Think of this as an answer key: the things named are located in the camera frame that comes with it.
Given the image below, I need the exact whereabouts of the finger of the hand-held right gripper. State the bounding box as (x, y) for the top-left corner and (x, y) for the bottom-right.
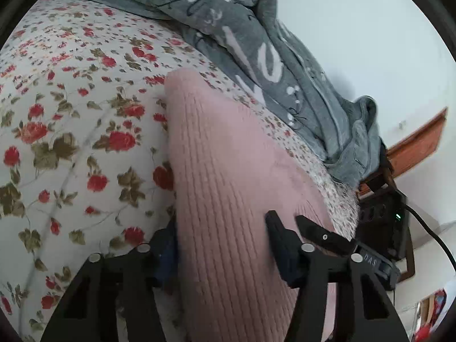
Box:
(295, 214), (358, 254)

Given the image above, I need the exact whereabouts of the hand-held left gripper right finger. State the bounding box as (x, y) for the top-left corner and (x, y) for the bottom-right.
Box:
(265, 210), (410, 342)

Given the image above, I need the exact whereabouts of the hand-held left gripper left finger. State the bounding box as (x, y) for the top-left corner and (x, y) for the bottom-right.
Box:
(40, 217), (179, 342)

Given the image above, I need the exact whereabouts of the pink knitted sweater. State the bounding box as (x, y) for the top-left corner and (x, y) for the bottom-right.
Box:
(164, 68), (337, 342)

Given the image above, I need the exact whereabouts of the red and white object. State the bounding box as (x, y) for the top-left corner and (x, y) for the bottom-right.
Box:
(413, 288), (449, 342)

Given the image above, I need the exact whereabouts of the floral bed sheet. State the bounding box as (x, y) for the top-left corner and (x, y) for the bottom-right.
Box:
(0, 0), (360, 342)

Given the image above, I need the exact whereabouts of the grey printed quilt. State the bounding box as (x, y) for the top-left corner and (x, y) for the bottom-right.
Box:
(53, 0), (383, 188)

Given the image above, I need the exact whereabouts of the black cable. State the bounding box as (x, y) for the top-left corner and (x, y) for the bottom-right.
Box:
(404, 204), (456, 273)

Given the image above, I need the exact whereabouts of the wooden door frame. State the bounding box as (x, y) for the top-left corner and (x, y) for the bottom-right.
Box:
(386, 108), (448, 169)

